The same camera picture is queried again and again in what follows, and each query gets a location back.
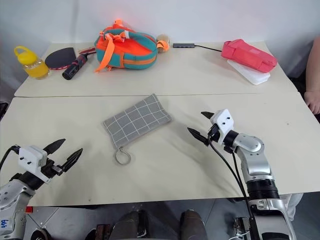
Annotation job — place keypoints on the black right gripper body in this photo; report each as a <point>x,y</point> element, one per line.
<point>213,134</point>

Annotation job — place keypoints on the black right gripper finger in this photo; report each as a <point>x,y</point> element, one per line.
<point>207,115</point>
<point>198,135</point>

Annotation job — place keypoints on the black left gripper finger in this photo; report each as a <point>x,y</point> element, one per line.
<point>55,145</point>
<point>72,158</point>

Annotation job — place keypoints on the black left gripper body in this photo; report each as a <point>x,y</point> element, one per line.
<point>51,168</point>

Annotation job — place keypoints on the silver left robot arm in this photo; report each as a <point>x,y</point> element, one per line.
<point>10,195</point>

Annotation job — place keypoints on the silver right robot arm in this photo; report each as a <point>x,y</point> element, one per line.
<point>253,148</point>

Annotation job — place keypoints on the person's bare forearm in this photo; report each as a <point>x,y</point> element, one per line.
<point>314,65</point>

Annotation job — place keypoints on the grey checked fabric pouch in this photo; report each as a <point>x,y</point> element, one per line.
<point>136,122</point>

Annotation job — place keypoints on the pink red pouch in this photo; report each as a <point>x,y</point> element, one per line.
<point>248,56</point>

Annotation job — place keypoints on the person's bare hand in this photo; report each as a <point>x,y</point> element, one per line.
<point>313,101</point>

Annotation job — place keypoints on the small red tag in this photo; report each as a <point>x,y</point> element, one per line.
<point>29,209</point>

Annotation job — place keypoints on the white plastic box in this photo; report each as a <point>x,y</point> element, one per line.
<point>250,73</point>

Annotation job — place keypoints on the black round base with white mark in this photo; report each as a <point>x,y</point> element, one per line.
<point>40,234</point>

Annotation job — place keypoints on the grey USB hub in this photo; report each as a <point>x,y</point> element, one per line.
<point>183,45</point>

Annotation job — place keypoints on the beige plush ball toy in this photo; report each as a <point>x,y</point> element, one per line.
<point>163,42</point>

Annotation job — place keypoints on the yellow lidded juice bottle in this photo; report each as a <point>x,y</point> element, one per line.
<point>31,63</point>

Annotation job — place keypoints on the dark rounded shape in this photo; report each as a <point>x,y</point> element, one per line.
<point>193,225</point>
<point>130,223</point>

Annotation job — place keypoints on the black table tennis paddle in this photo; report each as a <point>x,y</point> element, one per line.
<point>61,58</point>

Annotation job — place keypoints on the orange and teal backpack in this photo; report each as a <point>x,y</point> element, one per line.
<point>127,51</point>

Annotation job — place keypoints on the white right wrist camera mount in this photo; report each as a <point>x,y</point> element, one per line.
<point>223,122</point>

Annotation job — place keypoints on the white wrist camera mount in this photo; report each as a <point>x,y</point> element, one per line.
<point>30,158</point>
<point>223,122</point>

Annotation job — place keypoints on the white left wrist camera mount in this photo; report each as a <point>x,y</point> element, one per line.
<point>30,158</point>

